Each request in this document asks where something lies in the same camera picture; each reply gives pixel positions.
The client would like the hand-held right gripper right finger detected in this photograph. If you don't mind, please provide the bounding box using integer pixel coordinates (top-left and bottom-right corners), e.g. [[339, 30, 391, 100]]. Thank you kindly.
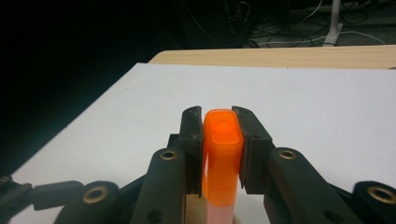
[[232, 105, 366, 224]]

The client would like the white-legged desk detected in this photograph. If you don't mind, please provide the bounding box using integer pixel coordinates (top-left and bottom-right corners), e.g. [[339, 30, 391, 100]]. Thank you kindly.
[[321, 0, 344, 47]]

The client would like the white floor cable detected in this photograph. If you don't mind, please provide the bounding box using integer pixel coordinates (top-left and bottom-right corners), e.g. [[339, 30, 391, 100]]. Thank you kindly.
[[257, 30, 387, 47]]

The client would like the white table board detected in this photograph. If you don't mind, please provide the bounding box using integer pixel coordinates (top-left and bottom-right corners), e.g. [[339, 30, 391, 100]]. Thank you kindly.
[[6, 63, 396, 224]]

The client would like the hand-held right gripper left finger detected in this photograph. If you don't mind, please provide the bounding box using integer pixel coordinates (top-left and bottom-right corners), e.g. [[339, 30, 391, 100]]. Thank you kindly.
[[130, 105, 205, 224]]

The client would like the orange highlighter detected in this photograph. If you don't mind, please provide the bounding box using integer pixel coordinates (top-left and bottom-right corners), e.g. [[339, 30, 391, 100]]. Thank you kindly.
[[201, 108, 245, 224]]

